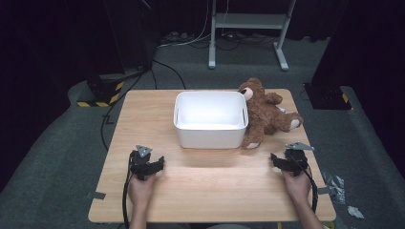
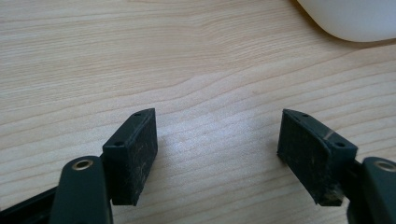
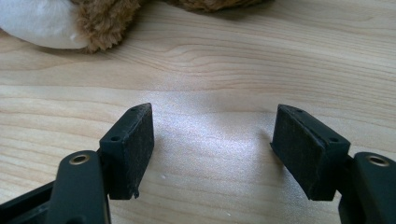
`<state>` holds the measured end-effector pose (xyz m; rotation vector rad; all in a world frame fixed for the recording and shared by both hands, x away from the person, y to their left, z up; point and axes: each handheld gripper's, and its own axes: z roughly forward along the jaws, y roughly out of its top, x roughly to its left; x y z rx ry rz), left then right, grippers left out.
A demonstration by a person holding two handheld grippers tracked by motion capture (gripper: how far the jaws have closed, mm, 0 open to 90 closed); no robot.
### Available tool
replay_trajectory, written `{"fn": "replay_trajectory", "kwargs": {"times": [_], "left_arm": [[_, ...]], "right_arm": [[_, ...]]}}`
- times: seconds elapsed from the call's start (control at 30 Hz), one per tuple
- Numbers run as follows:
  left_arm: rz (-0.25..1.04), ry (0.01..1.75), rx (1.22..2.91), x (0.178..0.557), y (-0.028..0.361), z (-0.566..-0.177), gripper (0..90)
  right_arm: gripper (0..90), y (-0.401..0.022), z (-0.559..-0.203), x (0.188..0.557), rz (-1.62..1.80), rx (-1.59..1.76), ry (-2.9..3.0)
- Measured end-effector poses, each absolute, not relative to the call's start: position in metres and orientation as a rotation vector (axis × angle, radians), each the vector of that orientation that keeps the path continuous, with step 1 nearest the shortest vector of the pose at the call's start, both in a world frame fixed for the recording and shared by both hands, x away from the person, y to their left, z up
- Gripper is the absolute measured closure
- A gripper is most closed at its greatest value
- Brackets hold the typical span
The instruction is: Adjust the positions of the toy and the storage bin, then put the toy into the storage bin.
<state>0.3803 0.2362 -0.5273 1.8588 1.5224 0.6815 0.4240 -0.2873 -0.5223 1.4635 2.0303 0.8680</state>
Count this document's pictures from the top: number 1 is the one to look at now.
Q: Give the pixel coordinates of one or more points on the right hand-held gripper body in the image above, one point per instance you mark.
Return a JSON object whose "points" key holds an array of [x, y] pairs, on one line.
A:
{"points": [[296, 159]]}

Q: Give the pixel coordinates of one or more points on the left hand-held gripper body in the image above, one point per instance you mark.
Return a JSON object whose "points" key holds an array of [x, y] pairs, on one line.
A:
{"points": [[140, 162]]}

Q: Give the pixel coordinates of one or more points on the brown teddy bear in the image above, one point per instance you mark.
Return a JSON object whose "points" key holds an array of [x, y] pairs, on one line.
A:
{"points": [[267, 114]]}

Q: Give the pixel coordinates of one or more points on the white plastic bin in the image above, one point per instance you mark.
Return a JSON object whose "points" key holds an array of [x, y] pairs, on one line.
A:
{"points": [[210, 127]]}

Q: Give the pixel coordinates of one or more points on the person's right hand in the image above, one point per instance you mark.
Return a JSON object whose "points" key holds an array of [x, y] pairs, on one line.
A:
{"points": [[297, 187]]}

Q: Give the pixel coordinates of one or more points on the person's left hand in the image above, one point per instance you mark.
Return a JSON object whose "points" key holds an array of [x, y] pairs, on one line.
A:
{"points": [[140, 191]]}

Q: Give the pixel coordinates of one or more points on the short grey tape piece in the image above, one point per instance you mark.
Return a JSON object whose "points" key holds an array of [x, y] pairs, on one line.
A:
{"points": [[324, 190]]}

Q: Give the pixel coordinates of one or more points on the grey tape strip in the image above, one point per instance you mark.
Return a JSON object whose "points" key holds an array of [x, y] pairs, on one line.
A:
{"points": [[96, 195]]}

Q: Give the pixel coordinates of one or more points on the black base with striped corner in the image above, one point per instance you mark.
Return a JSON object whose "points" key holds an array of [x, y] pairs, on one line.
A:
{"points": [[328, 97]]}

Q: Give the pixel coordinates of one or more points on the small crumpled grey tape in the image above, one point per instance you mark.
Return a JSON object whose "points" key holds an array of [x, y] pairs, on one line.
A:
{"points": [[355, 212]]}

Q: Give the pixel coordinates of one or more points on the black base with striped edge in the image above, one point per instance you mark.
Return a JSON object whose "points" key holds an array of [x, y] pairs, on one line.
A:
{"points": [[103, 90]]}

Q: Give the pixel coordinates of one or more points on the power strip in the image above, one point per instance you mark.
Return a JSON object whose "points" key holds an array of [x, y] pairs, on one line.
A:
{"points": [[175, 36]]}

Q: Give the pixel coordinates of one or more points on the white metal stand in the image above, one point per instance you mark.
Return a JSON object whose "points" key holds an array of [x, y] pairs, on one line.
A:
{"points": [[250, 20]]}

